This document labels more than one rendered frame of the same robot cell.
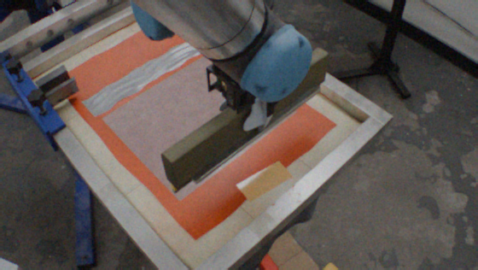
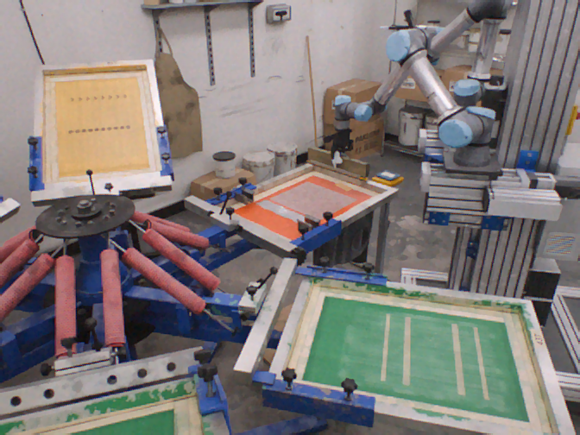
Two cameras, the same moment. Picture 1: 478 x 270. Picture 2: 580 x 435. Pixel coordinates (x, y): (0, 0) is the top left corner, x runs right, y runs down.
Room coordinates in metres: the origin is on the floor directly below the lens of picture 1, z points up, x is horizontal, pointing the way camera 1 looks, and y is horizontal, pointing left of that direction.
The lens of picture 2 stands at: (0.86, 2.28, 2.02)
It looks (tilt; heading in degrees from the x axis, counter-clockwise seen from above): 28 degrees down; 267
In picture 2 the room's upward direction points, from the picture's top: straight up
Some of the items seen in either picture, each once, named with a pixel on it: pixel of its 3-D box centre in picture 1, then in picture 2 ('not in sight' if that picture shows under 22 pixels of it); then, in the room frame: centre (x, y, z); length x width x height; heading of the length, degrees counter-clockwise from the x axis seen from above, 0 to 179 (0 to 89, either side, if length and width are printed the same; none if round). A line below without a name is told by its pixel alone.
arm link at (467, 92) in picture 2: not in sight; (466, 94); (-0.14, -0.09, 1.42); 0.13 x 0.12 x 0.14; 47
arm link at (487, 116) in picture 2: not in sight; (477, 123); (0.00, 0.40, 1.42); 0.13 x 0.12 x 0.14; 40
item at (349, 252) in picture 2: not in sight; (338, 241); (0.52, 0.25, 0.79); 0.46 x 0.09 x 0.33; 44
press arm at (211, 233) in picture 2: not in sight; (215, 235); (1.10, 0.55, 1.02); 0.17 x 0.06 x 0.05; 44
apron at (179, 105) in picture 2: not in sight; (170, 96); (1.65, -1.63, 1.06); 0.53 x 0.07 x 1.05; 44
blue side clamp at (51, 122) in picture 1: (34, 102); (315, 237); (0.67, 0.52, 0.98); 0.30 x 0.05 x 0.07; 44
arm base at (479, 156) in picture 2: not in sight; (473, 149); (-0.01, 0.39, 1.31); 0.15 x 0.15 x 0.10
